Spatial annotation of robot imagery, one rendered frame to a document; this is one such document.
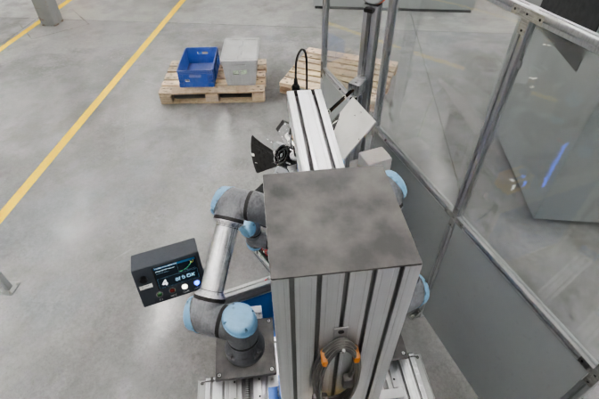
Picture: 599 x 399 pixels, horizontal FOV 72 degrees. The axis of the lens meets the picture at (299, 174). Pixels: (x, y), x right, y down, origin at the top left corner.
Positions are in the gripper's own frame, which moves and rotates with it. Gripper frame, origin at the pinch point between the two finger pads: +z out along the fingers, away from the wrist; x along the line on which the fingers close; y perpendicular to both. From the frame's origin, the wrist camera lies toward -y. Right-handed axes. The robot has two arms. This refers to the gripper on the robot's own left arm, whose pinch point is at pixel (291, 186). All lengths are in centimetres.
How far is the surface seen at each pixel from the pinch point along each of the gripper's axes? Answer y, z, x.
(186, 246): 13, -58, -7
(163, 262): 14, -69, -9
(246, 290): 1, -44, 32
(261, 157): 34.7, 20.4, 6.9
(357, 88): -3, 69, -20
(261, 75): 204, 233, 81
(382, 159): -20, 67, 23
